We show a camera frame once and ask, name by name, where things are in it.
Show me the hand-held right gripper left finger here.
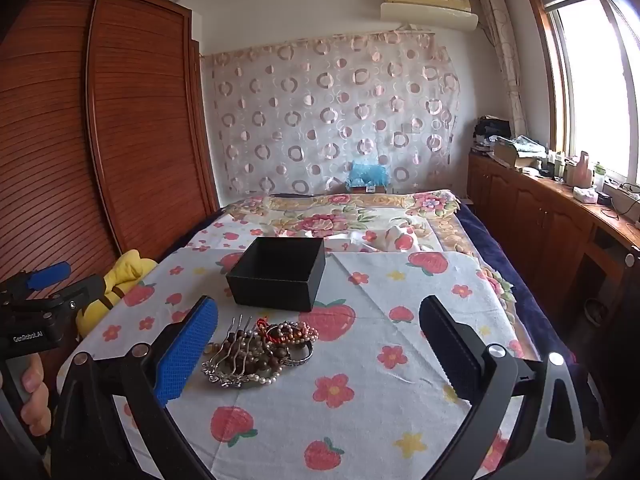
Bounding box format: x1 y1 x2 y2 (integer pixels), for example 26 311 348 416
47 295 221 480

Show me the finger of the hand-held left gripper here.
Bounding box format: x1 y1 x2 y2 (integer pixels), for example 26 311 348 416
0 261 71 306
44 274 109 322

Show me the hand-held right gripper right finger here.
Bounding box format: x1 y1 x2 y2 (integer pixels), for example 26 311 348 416
419 295 586 480

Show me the wooden bead bracelet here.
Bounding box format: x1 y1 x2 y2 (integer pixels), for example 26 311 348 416
220 332 292 377

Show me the red bead bracelet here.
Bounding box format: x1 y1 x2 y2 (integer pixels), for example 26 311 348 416
256 317 282 347

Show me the black jewelry box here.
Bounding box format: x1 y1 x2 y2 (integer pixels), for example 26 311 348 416
225 236 327 312

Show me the pink pearl bead bracelet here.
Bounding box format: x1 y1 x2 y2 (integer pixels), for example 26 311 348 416
270 321 321 347

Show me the silver bangle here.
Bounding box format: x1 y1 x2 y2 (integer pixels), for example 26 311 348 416
279 339 315 367

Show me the person's left hand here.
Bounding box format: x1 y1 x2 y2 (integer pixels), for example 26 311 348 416
19 354 52 442

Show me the yellow plush toy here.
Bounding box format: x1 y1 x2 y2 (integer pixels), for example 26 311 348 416
75 249 156 338

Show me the strawberry print sheet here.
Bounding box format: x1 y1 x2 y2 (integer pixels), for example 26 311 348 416
57 215 543 480

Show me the dark blue bedsheet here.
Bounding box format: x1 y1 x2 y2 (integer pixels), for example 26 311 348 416
457 200 601 441

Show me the wooden cabinet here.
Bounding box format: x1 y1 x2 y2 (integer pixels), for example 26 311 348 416
467 152 640 441

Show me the wooden wardrobe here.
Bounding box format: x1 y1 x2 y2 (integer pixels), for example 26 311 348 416
0 0 221 293

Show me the floral blanket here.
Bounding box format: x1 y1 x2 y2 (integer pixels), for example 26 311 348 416
220 189 516 311

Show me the blue plastic bag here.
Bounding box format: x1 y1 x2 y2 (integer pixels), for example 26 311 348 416
345 160 390 194

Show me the cardboard box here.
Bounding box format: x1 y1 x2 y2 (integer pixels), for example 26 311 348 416
492 136 546 168

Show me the pink bottle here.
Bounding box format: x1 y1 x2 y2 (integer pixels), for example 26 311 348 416
575 151 594 188

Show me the dark bag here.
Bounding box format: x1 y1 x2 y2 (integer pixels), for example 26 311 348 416
472 116 513 153

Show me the grey electronic device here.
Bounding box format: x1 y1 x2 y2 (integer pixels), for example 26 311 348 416
602 177 640 224

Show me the patterned window curtain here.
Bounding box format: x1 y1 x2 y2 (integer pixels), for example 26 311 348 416
477 0 528 136

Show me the window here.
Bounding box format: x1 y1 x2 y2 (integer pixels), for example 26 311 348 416
522 0 640 186

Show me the circle pattern wall curtain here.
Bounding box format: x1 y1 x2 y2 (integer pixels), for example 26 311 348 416
202 30 461 198

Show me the wall air conditioner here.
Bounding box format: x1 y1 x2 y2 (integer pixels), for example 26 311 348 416
380 0 481 31

